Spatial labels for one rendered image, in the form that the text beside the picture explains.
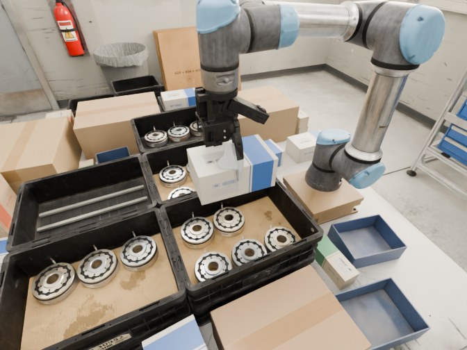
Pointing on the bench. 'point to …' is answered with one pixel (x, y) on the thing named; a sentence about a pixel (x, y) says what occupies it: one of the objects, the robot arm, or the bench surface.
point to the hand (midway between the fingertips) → (231, 162)
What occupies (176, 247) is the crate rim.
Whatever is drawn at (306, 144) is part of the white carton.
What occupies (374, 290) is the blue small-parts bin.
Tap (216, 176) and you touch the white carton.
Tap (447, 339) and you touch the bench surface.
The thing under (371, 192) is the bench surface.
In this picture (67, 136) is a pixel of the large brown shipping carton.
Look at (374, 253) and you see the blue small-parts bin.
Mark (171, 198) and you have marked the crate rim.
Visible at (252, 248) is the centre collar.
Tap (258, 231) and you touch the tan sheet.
